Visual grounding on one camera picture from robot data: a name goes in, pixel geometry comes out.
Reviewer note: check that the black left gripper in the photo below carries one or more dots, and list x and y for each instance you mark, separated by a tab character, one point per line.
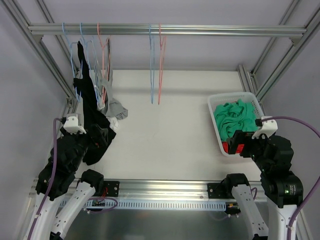
95	136

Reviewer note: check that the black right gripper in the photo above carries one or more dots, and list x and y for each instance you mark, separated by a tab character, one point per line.
240	142

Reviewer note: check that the red tank top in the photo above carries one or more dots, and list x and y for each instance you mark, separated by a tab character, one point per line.
226	147

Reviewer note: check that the green tank top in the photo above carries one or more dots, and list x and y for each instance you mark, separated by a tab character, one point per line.
233	116

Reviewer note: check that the blue hanger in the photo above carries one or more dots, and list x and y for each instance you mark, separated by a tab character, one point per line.
74	70
152	63
95	64

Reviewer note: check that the pink plastic hanger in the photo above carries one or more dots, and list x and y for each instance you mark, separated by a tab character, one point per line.
162	47

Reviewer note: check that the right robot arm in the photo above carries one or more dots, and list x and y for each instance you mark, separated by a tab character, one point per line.
282	188

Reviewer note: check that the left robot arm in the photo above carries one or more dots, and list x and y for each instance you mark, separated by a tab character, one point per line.
47	222

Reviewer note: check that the black tank top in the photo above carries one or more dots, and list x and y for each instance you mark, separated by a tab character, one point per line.
84	87

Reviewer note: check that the grey tank top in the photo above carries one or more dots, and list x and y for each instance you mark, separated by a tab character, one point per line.
110	106

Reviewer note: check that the blue hanger under black top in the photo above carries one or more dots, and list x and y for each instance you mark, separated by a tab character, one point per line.
74	70

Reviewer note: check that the blue hanger under white top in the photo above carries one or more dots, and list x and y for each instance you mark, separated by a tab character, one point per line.
95	64

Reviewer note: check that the pink hanger under grey top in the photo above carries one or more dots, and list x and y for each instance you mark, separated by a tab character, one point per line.
105	54

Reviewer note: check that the white plastic basket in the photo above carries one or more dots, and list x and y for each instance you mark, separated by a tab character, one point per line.
222	98

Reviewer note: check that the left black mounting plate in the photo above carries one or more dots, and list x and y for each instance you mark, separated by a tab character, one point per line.
110	188

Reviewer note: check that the black mounting plate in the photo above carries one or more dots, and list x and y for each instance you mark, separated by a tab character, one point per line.
110	188
218	191

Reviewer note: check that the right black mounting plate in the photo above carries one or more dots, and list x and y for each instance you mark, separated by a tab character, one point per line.
218	191

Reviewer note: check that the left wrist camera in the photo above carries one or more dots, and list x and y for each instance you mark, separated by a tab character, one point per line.
74	124

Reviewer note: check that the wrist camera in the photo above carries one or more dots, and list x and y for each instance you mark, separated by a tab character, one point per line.
266	127
74	124

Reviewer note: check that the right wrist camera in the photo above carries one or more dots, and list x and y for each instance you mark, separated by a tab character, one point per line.
266	127

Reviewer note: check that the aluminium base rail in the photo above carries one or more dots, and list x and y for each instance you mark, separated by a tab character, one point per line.
168	190

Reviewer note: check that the white slotted cable duct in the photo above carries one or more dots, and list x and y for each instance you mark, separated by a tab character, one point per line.
135	204

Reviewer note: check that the right aluminium frame post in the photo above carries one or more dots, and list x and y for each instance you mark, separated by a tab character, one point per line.
279	55

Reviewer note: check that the aluminium frame post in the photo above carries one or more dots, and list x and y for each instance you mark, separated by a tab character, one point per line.
33	89
279	55

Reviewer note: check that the aluminium hanging rail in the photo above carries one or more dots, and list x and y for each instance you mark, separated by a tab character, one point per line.
122	29

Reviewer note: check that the left aluminium frame post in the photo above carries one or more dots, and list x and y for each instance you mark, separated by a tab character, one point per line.
33	89

